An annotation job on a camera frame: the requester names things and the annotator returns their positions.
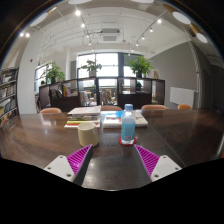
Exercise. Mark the red round coaster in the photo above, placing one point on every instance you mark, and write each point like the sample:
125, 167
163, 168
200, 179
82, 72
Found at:
127, 143

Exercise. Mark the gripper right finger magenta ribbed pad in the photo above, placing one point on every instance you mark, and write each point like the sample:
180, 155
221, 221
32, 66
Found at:
156, 167

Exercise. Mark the middle potted green plant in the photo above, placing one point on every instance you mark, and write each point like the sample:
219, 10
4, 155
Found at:
92, 67

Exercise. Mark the white board against wall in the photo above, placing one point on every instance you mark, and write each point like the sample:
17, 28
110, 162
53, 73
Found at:
182, 96

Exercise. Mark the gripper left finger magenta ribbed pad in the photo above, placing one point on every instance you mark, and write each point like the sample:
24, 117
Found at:
73, 167

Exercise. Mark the tall bookshelf at left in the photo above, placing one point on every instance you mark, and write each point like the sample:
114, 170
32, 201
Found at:
8, 94

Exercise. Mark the clear water bottle blue label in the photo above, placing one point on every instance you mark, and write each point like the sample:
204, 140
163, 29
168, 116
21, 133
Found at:
128, 124

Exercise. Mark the right potted green plant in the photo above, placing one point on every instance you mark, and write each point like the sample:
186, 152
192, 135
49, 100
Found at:
140, 66

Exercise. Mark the potted green plant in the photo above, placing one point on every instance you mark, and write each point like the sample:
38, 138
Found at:
140, 66
92, 67
54, 73

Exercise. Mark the orange chair centre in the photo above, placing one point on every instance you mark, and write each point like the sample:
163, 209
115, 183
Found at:
110, 108

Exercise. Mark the left potted green plant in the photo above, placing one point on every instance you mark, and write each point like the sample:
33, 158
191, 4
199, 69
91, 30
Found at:
54, 73

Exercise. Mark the dark low shelf divider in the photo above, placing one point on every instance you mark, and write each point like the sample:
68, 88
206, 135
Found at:
105, 91

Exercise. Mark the orange chair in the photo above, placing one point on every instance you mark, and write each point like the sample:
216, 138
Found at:
184, 106
50, 111
154, 107
110, 108

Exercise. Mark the cream ceramic cup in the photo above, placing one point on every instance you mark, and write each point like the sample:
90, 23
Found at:
88, 134

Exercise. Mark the orange chair far right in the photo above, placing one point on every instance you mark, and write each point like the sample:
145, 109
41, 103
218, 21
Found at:
184, 106

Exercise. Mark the stack of books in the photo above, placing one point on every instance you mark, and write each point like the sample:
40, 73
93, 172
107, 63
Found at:
83, 114

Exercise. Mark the ceiling air conditioner unit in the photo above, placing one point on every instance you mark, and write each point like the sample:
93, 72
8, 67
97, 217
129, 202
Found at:
109, 35

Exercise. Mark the orange chair far left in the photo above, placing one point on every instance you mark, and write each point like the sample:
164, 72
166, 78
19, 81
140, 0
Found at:
50, 111

